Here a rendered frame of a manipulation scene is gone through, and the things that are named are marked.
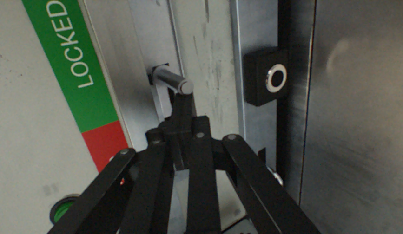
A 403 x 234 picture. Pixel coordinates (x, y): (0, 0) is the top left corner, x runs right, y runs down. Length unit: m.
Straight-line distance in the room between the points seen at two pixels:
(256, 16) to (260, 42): 0.03
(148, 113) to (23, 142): 0.10
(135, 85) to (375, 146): 0.25
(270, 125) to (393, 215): 0.17
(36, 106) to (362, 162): 0.33
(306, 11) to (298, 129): 0.15
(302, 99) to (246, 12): 0.14
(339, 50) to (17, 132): 0.31
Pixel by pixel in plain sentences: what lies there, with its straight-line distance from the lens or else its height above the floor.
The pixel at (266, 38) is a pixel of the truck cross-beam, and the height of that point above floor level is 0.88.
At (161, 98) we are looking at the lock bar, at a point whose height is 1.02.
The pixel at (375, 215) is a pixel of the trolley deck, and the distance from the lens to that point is 0.36.
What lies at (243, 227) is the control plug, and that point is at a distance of 0.34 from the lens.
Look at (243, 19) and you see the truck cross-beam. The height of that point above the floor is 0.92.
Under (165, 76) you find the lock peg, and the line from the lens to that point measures 0.21.
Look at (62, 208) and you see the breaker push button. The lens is 0.27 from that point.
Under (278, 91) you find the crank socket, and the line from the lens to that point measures 0.29.
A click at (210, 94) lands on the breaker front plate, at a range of 0.27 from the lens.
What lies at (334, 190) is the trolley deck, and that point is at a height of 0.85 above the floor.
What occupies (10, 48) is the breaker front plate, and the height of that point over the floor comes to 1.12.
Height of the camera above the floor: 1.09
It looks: 24 degrees down
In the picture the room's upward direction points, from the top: 112 degrees counter-clockwise
